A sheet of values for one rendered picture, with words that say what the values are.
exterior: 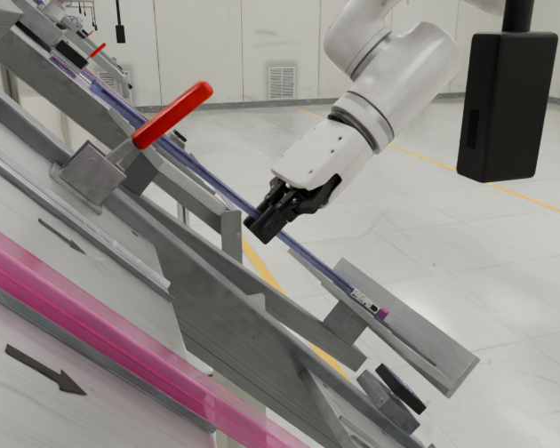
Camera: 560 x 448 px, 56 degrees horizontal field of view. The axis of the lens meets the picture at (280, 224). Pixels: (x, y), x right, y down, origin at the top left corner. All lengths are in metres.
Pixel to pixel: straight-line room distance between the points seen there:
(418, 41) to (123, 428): 0.59
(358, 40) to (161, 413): 0.55
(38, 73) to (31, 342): 0.99
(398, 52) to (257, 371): 0.41
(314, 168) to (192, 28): 7.32
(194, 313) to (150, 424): 0.24
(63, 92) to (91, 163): 0.80
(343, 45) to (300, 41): 7.65
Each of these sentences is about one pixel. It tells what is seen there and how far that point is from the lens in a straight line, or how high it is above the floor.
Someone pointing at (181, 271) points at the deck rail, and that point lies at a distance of 0.41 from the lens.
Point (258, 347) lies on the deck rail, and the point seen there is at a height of 0.89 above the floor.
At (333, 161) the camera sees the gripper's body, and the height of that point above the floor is 1.00.
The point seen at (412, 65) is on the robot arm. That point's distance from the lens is 0.67.
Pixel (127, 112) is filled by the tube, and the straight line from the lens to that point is 0.57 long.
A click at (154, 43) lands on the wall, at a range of 7.83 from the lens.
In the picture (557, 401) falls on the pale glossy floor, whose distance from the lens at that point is 2.03.
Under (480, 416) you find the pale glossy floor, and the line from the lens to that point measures 1.87.
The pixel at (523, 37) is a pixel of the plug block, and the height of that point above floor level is 1.14.
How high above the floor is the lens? 1.14
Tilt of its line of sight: 20 degrees down
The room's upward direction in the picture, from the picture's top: straight up
